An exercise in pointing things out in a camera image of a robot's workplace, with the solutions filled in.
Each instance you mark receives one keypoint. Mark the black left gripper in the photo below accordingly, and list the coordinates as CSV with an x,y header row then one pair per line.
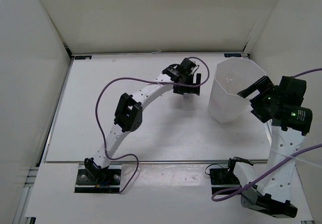
x,y
189,89

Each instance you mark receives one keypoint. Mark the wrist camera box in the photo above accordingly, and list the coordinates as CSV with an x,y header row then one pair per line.
x,y
186,67
292,88

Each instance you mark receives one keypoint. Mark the white octagonal plastic bin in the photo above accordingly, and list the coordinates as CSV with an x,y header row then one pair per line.
x,y
232,76

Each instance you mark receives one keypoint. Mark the aluminium table rail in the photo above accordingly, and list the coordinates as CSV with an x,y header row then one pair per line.
x,y
150,162

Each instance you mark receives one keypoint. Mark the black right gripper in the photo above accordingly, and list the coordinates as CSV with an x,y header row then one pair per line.
x,y
262,84

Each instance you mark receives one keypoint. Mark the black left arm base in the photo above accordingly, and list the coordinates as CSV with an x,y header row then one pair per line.
x,y
92,179

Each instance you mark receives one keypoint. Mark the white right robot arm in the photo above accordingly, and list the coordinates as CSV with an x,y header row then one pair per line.
x,y
290,123

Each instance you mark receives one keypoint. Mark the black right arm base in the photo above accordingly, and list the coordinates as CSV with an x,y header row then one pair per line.
x,y
221,177

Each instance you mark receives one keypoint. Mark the white cap labeled bottle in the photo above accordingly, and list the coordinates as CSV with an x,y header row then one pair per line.
x,y
188,102

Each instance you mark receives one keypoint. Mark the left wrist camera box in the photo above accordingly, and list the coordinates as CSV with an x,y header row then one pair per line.
x,y
186,67

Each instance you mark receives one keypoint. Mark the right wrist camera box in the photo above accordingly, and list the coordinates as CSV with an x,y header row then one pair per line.
x,y
292,88

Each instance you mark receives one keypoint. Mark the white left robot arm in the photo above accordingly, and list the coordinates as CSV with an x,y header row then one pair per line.
x,y
128,116

